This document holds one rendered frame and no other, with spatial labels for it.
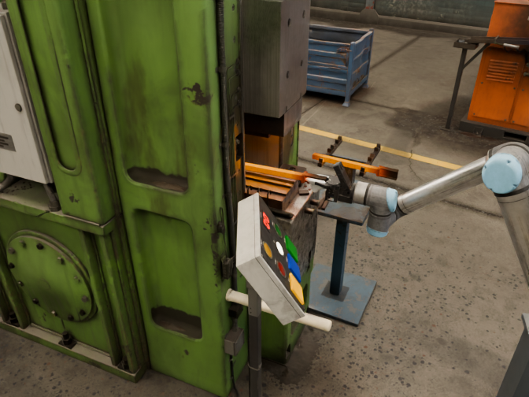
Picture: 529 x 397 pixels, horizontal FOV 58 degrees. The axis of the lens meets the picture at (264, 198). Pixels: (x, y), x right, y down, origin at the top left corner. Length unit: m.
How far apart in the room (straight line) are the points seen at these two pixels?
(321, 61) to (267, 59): 4.01
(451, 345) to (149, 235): 1.72
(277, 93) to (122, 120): 0.57
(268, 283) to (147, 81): 0.81
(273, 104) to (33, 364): 1.87
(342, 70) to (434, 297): 3.20
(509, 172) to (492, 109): 3.69
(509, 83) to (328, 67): 1.87
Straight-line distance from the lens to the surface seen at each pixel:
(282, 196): 2.02
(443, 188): 1.96
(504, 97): 5.29
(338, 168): 1.95
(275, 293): 1.44
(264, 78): 1.73
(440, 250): 3.51
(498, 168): 1.68
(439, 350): 2.84
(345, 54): 5.58
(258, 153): 2.35
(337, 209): 2.47
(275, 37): 1.68
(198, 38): 1.51
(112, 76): 1.77
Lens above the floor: 2.05
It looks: 32 degrees down
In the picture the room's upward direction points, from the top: straight up
